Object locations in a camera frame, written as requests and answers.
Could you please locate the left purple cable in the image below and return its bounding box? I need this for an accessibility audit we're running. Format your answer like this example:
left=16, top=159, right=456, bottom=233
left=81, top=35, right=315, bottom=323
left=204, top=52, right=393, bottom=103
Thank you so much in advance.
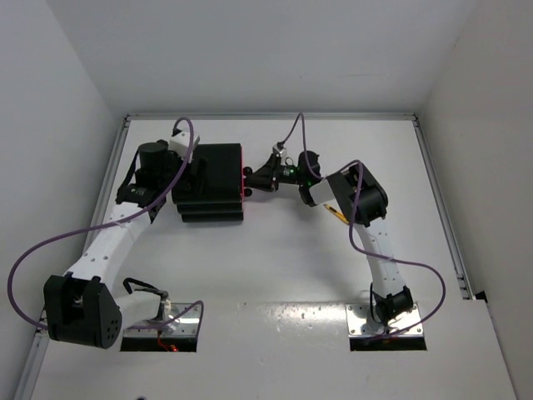
left=7, top=117, right=205, bottom=333

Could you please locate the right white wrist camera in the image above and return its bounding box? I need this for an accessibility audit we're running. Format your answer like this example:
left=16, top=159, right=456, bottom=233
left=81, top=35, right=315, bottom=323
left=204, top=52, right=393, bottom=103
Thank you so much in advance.
left=272, top=142, right=287, bottom=160

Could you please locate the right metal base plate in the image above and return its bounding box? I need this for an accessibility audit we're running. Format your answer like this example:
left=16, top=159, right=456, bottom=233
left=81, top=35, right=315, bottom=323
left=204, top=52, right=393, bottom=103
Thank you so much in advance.
left=346, top=302, right=424, bottom=338

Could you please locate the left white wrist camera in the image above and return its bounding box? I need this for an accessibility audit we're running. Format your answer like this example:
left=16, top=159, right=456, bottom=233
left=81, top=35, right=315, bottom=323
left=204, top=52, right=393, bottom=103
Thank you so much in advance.
left=168, top=128, right=200, bottom=163

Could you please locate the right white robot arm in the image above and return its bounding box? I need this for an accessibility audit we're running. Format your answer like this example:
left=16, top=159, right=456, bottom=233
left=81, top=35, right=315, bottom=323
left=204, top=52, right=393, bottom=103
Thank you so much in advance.
left=243, top=151, right=413, bottom=326

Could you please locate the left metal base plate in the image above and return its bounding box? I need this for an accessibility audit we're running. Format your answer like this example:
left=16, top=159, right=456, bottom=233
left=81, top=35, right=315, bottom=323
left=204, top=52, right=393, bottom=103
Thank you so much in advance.
left=123, top=302, right=203, bottom=339

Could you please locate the aluminium rail frame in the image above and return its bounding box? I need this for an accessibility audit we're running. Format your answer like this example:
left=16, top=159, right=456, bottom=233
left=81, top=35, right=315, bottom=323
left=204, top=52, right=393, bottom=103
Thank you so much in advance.
left=16, top=112, right=476, bottom=399

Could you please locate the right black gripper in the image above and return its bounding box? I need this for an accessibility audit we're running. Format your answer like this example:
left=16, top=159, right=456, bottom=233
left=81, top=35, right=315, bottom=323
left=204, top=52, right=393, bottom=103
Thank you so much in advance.
left=247, top=154, right=307, bottom=193

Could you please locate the black drawer cabinet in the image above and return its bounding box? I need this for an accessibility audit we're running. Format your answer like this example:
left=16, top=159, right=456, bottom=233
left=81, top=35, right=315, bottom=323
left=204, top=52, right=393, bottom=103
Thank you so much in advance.
left=172, top=143, right=243, bottom=223

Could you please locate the metal base plate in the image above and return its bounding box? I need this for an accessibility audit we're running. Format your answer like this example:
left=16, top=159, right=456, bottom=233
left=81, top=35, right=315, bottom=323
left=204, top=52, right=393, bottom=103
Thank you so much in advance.
left=346, top=302, right=424, bottom=338
left=123, top=302, right=203, bottom=339

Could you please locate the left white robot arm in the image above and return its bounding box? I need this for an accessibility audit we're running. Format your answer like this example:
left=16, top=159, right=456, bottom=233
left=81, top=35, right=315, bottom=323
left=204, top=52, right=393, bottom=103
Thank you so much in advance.
left=43, top=133, right=197, bottom=349

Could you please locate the yellow utility knife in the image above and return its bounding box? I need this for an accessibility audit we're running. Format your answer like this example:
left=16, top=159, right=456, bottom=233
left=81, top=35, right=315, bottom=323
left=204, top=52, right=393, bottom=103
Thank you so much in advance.
left=324, top=204, right=349, bottom=225

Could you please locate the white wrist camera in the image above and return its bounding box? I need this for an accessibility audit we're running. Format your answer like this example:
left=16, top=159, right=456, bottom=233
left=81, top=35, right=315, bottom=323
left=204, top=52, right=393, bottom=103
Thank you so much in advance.
left=272, top=142, right=287, bottom=160
left=168, top=128, right=200, bottom=163

